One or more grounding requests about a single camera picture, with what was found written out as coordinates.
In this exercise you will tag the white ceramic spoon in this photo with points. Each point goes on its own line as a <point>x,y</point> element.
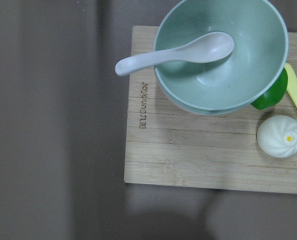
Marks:
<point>208,48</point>

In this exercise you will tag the stacked green bowls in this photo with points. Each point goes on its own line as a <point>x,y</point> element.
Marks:
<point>261,45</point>

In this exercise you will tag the green lime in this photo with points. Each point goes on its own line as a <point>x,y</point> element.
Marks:
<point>274,94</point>

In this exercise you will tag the white steamed bun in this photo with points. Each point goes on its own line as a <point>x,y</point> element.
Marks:
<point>277,136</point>

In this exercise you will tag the yellow plastic knife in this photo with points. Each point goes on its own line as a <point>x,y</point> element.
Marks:
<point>292,83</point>

